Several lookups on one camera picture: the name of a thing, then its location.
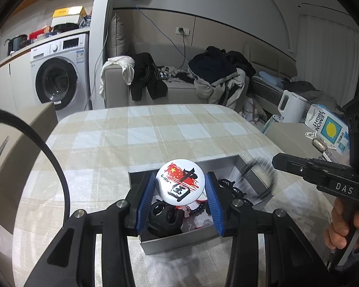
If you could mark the grey cardboard box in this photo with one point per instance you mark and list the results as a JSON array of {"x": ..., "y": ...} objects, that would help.
[{"x": 167, "y": 242}]

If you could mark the bed mattress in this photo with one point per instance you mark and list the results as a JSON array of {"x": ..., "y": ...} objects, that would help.
[{"x": 269, "y": 92}]

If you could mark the small silver metal object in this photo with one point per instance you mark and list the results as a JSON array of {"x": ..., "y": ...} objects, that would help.
[{"x": 320, "y": 144}]

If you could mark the pale side table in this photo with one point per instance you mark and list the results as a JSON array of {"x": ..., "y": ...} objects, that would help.
[{"x": 287, "y": 137}]

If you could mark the white and blue drink carton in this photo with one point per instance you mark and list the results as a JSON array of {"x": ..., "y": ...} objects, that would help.
[{"x": 326, "y": 125}]

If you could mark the black claw hair clip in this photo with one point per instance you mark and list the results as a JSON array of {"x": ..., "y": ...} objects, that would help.
[{"x": 232, "y": 185}]

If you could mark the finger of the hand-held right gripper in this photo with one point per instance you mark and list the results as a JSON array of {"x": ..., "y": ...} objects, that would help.
[{"x": 290, "y": 163}]

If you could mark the white lower cabinet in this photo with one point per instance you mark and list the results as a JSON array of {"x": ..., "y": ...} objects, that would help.
[{"x": 9, "y": 80}]

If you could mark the red basket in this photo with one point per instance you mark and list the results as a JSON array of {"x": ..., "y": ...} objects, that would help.
[{"x": 40, "y": 34}]

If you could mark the white curtain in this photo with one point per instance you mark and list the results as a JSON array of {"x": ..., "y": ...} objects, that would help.
[{"x": 332, "y": 53}]

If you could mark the white box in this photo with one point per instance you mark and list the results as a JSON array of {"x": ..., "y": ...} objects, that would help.
[{"x": 64, "y": 21}]

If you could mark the white garment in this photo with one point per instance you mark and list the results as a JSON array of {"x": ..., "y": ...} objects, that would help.
[{"x": 119, "y": 62}]

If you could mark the white round printed badge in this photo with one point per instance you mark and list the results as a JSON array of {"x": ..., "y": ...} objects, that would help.
[{"x": 178, "y": 182}]

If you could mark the person's right hand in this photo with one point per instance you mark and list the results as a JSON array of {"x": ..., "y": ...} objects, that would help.
[{"x": 336, "y": 227}]

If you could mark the black rounded hair clip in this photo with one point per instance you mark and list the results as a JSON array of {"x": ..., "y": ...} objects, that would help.
[{"x": 161, "y": 218}]

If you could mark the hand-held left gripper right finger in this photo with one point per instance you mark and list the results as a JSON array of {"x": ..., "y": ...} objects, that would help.
[{"x": 214, "y": 206}]

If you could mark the black cooking pot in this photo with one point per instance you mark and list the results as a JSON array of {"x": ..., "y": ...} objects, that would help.
[{"x": 18, "y": 43}]

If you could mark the pile of dark clothes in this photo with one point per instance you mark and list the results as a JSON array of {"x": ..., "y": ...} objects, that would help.
[{"x": 212, "y": 62}]

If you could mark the grey pillow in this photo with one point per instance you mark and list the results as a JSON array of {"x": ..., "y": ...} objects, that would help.
[{"x": 118, "y": 36}]

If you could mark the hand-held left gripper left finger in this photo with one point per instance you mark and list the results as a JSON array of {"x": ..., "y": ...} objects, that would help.
[{"x": 145, "y": 203}]

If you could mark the black and white patterned cloth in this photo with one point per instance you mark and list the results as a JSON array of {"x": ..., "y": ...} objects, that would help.
[{"x": 173, "y": 74}]

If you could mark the white washing machine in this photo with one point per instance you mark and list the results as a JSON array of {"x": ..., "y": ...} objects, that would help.
[{"x": 68, "y": 65}]

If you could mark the white wall socket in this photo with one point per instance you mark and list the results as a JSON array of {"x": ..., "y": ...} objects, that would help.
[{"x": 182, "y": 30}]

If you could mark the beige sofa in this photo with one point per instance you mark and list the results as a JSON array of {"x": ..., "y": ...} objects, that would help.
[{"x": 179, "y": 92}]

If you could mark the light blue pillow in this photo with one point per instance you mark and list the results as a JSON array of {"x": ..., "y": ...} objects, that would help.
[{"x": 270, "y": 78}]

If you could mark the grey hooded jacket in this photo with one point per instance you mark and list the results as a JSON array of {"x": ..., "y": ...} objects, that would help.
[{"x": 209, "y": 91}]

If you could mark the white electric kettle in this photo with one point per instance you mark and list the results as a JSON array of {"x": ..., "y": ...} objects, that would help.
[{"x": 293, "y": 107}]

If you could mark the yellow box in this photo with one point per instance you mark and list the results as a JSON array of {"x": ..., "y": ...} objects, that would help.
[{"x": 68, "y": 12}]

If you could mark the black striped garment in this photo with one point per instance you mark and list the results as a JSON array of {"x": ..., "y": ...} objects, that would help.
[{"x": 143, "y": 71}]

